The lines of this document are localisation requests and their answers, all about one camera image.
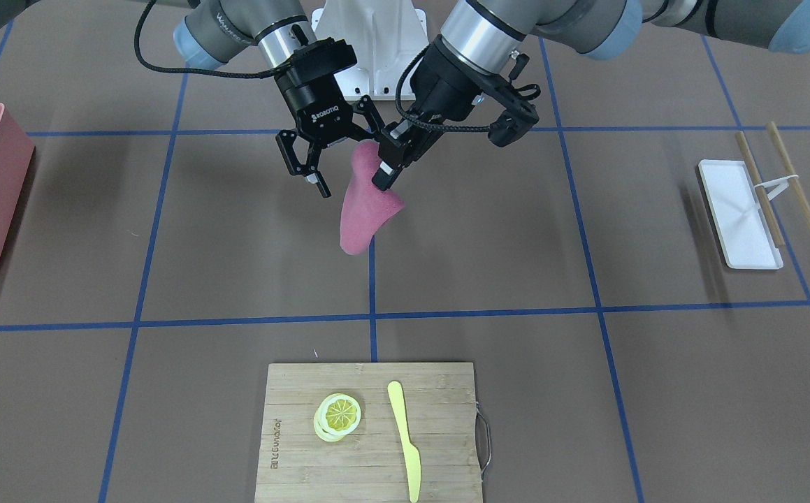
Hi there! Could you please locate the white rack bracket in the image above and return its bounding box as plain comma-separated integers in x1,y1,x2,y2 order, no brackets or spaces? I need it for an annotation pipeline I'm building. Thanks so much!
753,175,799,203

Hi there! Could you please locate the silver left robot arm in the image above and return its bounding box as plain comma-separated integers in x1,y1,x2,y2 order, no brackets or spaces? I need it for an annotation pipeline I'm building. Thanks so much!
372,1,810,191

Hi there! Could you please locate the wooden rack stick near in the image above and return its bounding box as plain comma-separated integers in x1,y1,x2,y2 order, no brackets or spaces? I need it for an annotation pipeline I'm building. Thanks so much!
736,131,786,248

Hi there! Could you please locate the magenta wiping cloth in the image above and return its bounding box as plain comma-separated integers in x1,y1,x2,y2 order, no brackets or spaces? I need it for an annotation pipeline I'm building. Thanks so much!
340,140,405,256

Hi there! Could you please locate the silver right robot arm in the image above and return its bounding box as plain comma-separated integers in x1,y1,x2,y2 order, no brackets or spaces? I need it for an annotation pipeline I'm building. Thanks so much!
133,1,382,198

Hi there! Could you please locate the bamboo cutting board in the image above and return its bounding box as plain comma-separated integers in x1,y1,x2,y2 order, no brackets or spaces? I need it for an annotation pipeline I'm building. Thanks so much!
254,363,484,502

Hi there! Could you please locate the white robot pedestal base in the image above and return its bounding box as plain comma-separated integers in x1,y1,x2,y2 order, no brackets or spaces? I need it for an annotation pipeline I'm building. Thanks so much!
311,1,429,102

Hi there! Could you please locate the wooden rack stick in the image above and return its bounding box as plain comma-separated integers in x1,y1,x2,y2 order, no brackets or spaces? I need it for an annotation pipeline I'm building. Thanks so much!
736,131,786,248
766,121,810,232

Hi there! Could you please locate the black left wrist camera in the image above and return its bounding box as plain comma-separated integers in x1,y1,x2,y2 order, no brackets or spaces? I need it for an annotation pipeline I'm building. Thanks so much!
478,75,541,147

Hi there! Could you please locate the white rectangular tray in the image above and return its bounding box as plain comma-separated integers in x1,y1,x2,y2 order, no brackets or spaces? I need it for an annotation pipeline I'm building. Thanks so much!
697,159,783,270

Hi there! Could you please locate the yellow plastic knife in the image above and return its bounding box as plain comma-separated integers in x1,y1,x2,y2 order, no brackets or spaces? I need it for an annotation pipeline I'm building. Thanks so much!
386,380,423,502

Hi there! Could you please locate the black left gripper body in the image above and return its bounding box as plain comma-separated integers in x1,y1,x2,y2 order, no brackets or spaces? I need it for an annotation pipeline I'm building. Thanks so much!
380,38,496,157

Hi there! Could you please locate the wooden rack stick far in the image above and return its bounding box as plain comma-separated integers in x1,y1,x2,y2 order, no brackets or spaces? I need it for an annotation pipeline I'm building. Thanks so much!
766,121,810,232

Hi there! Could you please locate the yellow lemon slice toy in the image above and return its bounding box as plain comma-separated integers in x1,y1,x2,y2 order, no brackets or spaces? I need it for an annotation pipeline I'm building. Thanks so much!
312,393,362,442

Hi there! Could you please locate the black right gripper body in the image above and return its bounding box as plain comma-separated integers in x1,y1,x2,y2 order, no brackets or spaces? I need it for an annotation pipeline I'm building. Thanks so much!
275,38,356,147

